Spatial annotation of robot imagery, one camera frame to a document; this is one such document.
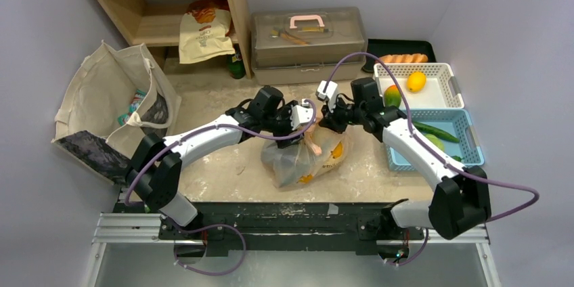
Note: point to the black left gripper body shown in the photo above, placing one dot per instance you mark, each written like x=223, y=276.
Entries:
x=281, y=122

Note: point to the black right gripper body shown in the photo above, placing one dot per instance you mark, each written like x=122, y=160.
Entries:
x=336, y=120

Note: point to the translucent banana print plastic bag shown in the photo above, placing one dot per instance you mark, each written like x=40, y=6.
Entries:
x=320, y=151

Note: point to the beige canvas tote bag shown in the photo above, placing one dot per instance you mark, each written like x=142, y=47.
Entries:
x=102, y=90

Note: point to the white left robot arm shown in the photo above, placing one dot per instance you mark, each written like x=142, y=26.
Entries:
x=154, y=171

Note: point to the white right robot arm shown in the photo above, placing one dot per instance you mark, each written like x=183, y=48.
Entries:
x=461, y=197

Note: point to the red green mango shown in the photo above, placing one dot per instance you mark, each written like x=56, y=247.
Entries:
x=392, y=97

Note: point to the black tray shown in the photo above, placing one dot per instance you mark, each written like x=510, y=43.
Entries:
x=382, y=47

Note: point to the green glass bottle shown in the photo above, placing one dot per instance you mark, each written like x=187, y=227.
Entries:
x=235, y=64

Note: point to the yellow mango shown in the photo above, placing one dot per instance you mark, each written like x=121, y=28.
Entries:
x=416, y=82

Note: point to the green cucumber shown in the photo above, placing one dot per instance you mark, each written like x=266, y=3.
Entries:
x=439, y=133

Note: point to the grey plastic toolbox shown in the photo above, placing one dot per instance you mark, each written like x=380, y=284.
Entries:
x=307, y=45

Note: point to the bread loaf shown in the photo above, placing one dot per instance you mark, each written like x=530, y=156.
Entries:
x=405, y=58

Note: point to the round green cabbage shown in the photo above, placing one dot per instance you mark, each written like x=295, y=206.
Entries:
x=436, y=141

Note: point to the white plastic basket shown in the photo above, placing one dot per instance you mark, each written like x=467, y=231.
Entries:
x=440, y=91

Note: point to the blue plastic basket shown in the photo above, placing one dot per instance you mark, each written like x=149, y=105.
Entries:
x=458, y=123

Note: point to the bread paper bag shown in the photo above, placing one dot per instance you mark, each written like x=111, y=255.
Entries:
x=204, y=31

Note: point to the snack packet in tote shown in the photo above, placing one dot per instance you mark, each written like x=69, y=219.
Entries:
x=138, y=98

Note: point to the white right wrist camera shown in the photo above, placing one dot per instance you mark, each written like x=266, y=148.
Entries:
x=327, y=92

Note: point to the black mounting rail base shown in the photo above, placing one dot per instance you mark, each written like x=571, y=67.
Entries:
x=279, y=226

